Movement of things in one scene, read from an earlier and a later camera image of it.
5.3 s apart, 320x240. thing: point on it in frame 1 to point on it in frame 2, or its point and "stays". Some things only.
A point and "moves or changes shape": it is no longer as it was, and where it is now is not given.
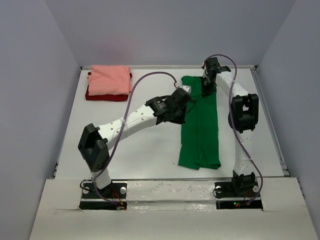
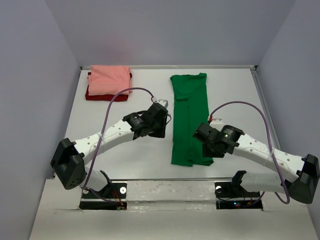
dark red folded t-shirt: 124,97 stays
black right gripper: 206,92 to 207,152
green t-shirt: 199,146 moves or changes shape
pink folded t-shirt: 109,80 stays
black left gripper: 181,120 to 161,133
